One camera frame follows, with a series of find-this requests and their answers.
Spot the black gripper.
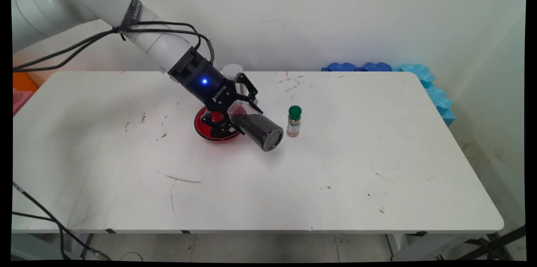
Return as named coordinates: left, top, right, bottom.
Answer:
left=168, top=47, right=264, bottom=138

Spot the clear jar of black seeds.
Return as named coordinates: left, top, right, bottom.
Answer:
left=222, top=98, right=284, bottom=152

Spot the brown spice jar white lid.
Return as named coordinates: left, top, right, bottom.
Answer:
left=222, top=63, right=245, bottom=81

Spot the red bowl with black rim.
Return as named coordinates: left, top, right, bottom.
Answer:
left=194, top=105, right=248, bottom=142

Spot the small spice bottle green cap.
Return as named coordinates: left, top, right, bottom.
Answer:
left=287, top=105, right=302, bottom=138

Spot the light blue foam mat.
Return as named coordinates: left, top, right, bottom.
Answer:
left=392, top=63, right=456, bottom=127

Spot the grey table leg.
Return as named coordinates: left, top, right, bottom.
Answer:
left=69, top=233, right=95, bottom=259

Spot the orange object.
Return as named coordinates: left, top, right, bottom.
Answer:
left=13, top=72, right=39, bottom=92

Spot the pink foam block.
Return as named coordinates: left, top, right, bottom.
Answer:
left=13, top=89, right=34, bottom=115

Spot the black tripod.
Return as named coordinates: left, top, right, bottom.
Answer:
left=457, top=225, right=526, bottom=261

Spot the black cable with metal plug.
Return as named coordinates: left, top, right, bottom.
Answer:
left=13, top=28, right=215, bottom=73

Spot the thin black camera cable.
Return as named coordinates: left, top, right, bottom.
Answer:
left=13, top=21, right=201, bottom=70

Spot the black velcro strap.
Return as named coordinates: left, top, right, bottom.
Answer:
left=120, top=0, right=143, bottom=33

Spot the black floor cable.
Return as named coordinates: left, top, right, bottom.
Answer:
left=12, top=181, right=112, bottom=261

